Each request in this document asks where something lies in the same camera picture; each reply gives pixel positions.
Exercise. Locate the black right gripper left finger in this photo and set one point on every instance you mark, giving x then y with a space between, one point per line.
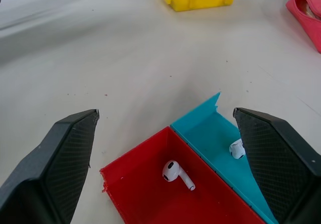
45 178

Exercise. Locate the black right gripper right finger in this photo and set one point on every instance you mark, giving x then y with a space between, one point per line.
281 163

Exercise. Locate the white earbud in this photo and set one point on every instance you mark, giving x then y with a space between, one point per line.
237 150
170 171

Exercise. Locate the teal plastic tray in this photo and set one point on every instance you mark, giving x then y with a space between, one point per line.
208 138

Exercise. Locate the red plastic tray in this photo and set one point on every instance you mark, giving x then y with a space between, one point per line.
140 196

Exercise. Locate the pink fabric pouch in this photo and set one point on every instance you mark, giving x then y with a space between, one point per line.
308 20

